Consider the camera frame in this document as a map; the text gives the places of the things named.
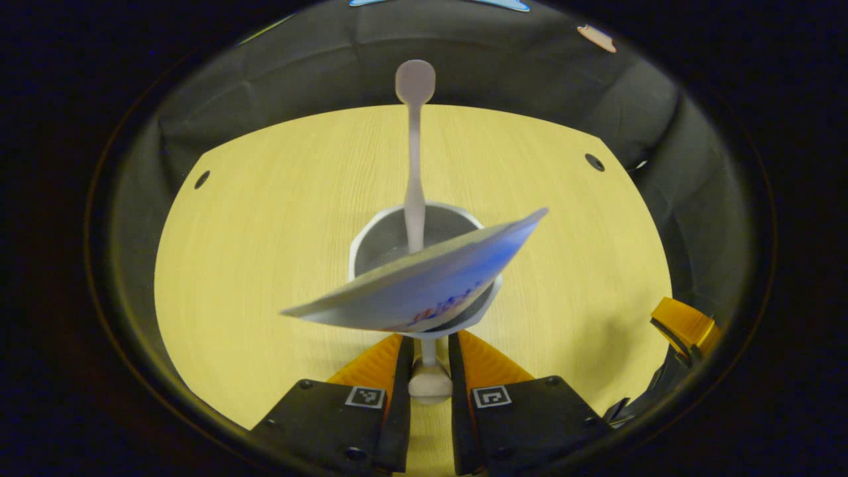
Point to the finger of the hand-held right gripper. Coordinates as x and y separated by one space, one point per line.
689 324

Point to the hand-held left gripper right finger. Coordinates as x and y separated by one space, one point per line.
460 424

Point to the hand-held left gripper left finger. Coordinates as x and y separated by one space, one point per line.
401 411

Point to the white toothpaste tube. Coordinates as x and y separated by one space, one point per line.
430 285

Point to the white toothbrush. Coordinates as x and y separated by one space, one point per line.
415 83

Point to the black backdrop cloth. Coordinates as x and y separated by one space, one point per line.
298 73

